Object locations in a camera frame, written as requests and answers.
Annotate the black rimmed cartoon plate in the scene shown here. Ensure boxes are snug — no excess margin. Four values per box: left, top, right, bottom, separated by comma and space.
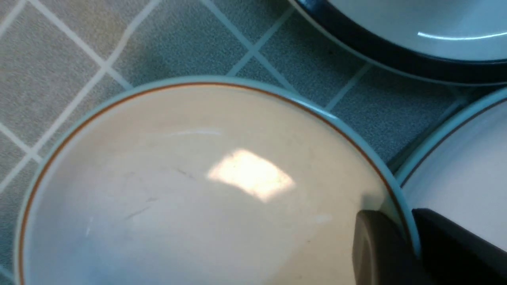
290, 0, 507, 86

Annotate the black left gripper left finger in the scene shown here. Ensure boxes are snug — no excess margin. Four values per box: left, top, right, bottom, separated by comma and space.
353, 210, 424, 285

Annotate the grey checked tablecloth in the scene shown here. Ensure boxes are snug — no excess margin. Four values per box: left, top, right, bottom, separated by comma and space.
0, 0, 472, 285

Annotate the thin rimmed white plate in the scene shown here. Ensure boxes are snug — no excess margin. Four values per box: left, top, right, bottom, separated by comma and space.
395, 88, 507, 250

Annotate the thin rimmed white bowl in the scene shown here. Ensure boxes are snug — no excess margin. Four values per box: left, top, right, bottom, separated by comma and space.
13, 76, 421, 285

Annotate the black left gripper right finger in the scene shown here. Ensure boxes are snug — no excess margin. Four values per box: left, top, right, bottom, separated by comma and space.
412, 209, 507, 285

